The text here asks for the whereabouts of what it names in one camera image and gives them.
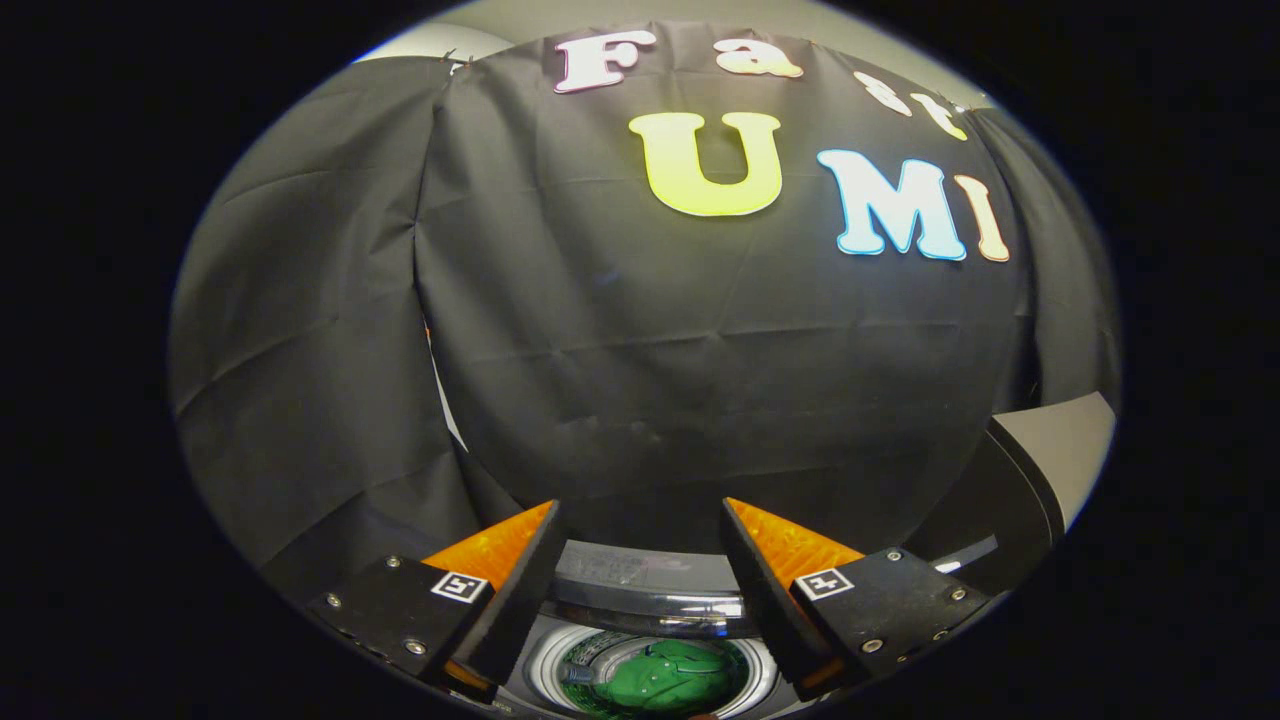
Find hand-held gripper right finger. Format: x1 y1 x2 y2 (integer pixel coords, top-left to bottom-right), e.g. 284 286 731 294
718 497 994 703

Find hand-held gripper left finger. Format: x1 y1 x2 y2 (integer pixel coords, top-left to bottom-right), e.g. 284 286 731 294
303 500 566 704

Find grey washing machine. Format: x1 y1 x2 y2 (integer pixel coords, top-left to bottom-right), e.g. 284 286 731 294
495 612 831 720

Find green polo shirt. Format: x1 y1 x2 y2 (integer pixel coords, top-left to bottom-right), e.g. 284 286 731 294
560 638 751 717

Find black backdrop cloth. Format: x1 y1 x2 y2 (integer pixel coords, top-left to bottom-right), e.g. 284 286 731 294
168 20 1121 601

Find beige cabinet with dark top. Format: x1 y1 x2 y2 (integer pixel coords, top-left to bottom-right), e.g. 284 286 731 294
905 392 1117 601

